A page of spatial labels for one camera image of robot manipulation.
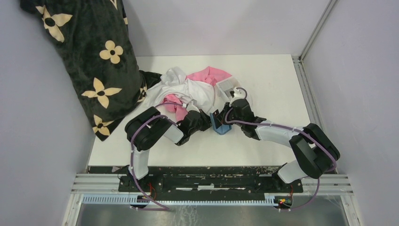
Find blue leather card holder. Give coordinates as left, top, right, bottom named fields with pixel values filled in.
left=209, top=111, right=232, bottom=135

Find stack of credit cards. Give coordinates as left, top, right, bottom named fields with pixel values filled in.
left=218, top=79, right=238, bottom=95

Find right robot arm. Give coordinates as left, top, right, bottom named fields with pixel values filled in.
left=217, top=99, right=340, bottom=192

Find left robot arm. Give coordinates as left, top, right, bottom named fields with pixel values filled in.
left=125, top=106, right=211, bottom=192

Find pink cloth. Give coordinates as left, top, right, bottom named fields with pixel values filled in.
left=162, top=66, right=231, bottom=121

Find clear plastic tray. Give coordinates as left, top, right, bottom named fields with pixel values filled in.
left=216, top=77, right=247, bottom=102

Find white cloth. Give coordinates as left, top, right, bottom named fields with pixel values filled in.
left=144, top=67, right=215, bottom=113

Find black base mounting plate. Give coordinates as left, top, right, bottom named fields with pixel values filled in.
left=138, top=166, right=303, bottom=202

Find black floral blanket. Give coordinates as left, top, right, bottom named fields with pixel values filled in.
left=20, top=0, right=160, bottom=141

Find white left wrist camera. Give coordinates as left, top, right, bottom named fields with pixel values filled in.
left=186, top=100, right=200, bottom=112

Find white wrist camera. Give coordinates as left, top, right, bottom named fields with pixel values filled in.
left=186, top=100, right=200, bottom=112
left=230, top=87, right=247, bottom=102

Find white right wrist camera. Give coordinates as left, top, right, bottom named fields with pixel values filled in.
left=230, top=87, right=247, bottom=102

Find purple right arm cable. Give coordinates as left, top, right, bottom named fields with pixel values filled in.
left=224, top=87, right=338, bottom=211

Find aluminium frame rail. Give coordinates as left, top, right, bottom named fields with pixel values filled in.
left=62, top=173, right=362, bottom=226

